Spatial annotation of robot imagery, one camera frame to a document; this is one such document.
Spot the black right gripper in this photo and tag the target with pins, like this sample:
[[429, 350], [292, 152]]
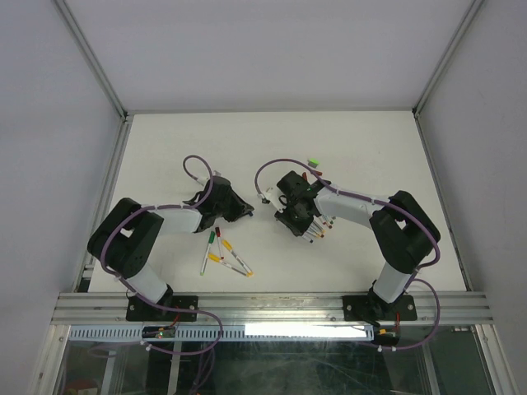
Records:
[[297, 229]]

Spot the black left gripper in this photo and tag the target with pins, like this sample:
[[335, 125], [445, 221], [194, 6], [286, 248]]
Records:
[[240, 208]]

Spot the blue cap marker pen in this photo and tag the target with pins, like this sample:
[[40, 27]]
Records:
[[308, 239]]

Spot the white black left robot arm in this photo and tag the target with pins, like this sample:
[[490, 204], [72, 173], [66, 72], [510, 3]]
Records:
[[123, 242]]

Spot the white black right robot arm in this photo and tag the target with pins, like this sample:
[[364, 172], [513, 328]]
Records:
[[404, 232]]

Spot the green cap marker pen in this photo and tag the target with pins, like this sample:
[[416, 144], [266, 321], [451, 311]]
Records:
[[211, 238]]

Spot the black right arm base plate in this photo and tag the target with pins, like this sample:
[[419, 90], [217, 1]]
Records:
[[371, 309]]

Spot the grey slotted cable duct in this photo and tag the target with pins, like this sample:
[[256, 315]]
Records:
[[250, 332]]

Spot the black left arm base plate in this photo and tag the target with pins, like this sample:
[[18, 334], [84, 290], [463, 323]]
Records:
[[140, 311]]

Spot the aluminium frame rail front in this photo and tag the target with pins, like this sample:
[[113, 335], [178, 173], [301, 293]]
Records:
[[450, 308]]

